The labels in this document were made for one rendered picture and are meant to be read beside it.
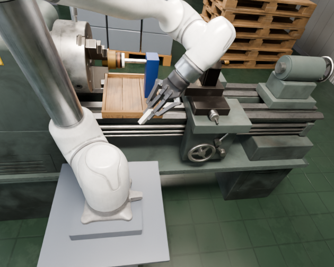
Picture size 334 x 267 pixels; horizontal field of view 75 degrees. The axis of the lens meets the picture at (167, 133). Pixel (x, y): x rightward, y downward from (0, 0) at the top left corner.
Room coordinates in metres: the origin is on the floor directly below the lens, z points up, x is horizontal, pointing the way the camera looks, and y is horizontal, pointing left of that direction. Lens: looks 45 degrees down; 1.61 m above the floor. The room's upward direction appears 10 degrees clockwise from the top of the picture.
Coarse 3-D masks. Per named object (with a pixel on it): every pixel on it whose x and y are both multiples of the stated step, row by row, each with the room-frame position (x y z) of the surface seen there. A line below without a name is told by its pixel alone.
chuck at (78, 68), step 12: (72, 24) 0.90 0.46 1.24; (84, 24) 0.92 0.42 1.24; (72, 36) 0.84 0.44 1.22; (84, 36) 0.86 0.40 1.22; (72, 48) 0.81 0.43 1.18; (84, 48) 0.82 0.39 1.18; (72, 60) 0.78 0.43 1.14; (84, 60) 0.80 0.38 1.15; (72, 72) 0.77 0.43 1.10; (84, 72) 0.78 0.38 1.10; (72, 84) 0.77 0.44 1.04; (84, 84) 0.78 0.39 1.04
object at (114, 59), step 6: (108, 54) 0.93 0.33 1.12; (114, 54) 0.95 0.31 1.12; (120, 54) 0.96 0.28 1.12; (102, 60) 0.92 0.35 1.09; (108, 60) 0.92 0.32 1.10; (114, 60) 0.93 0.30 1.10; (120, 60) 0.94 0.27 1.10; (108, 66) 0.91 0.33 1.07; (114, 66) 0.92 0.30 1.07; (120, 66) 0.94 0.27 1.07
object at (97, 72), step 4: (92, 68) 0.90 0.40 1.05; (96, 68) 0.91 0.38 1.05; (100, 68) 0.91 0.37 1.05; (104, 68) 0.92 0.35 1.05; (92, 72) 0.90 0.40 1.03; (96, 72) 0.90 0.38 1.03; (100, 72) 0.91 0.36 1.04; (104, 72) 0.91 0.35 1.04; (108, 72) 0.92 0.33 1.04; (92, 76) 0.89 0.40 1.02; (96, 76) 0.89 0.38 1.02; (100, 76) 0.90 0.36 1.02; (104, 76) 0.93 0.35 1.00; (92, 80) 0.88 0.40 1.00; (96, 80) 0.89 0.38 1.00; (100, 80) 0.90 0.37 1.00; (92, 84) 0.87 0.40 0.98; (96, 84) 0.88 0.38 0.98; (100, 84) 0.88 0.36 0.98; (92, 88) 0.88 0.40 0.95; (96, 88) 0.87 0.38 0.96; (100, 88) 0.87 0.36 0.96
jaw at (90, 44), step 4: (80, 36) 0.86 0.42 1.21; (80, 40) 0.85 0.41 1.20; (84, 40) 0.85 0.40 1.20; (88, 40) 0.87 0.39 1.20; (92, 40) 0.88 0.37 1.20; (80, 44) 0.83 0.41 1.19; (84, 44) 0.84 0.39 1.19; (88, 44) 0.85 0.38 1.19; (92, 44) 0.86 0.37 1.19; (96, 44) 0.90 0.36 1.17; (88, 48) 0.85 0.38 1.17; (92, 48) 0.85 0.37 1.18; (96, 48) 0.88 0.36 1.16; (100, 48) 0.90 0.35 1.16; (88, 52) 0.87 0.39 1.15; (92, 52) 0.87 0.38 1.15; (96, 52) 0.87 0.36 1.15; (100, 52) 0.89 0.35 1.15; (104, 52) 0.92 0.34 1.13; (92, 56) 0.89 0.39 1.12; (96, 56) 0.89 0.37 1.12; (100, 56) 0.90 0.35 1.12; (104, 56) 0.91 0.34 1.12
